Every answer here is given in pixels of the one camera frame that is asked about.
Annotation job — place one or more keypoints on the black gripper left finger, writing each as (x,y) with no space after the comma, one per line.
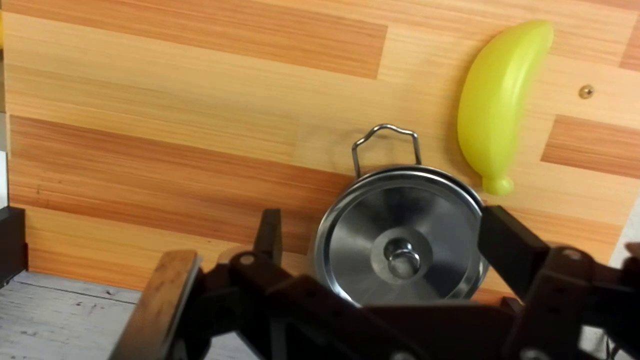
(269,232)

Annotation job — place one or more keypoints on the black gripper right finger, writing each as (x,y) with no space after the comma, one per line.
(511,243)

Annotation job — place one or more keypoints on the butcher block wooden counter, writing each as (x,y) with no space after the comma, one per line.
(201,101)

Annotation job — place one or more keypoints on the silver pot lid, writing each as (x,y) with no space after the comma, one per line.
(354,160)

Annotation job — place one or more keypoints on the yellow-green toy banana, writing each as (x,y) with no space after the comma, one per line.
(500,101)

